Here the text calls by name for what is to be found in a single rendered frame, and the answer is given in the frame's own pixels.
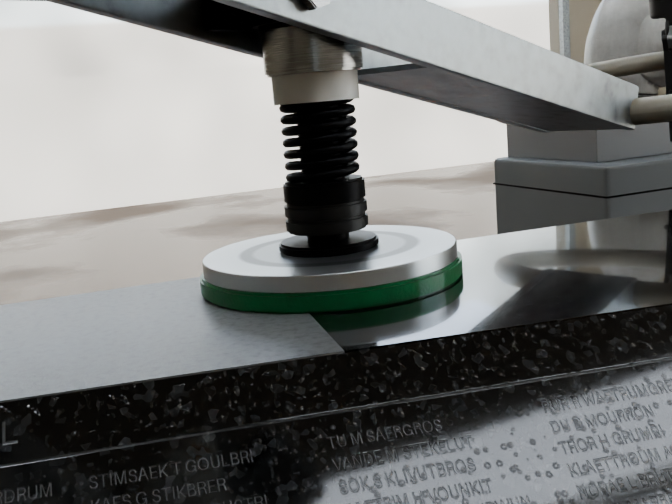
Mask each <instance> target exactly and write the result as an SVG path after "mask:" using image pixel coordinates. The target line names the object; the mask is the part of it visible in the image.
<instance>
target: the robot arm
mask: <svg viewBox="0 0 672 504"><path fill-rule="evenodd" d="M661 51H664V67H665V70H660V71H654V72H647V73H640V74H634V75H628V76H622V77H617V78H619V79H622V80H624V81H627V82H629V83H632V84H634V85H637V86H638V87H639V90H638V98H642V97H651V96H658V90H659V87H666V95H668V94H672V0H602V2H601V3H600V5H599V7H598V9H597V11H596V13H595V15H594V18H593V20H592V23H591V26H590V29H589V32H588V35H587V38H586V45H585V53H584V64H585V65H587V64H592V63H597V62H602V61H607V60H612V59H618V58H624V57H630V56H636V55H642V54H648V53H654V52H661Z"/></svg>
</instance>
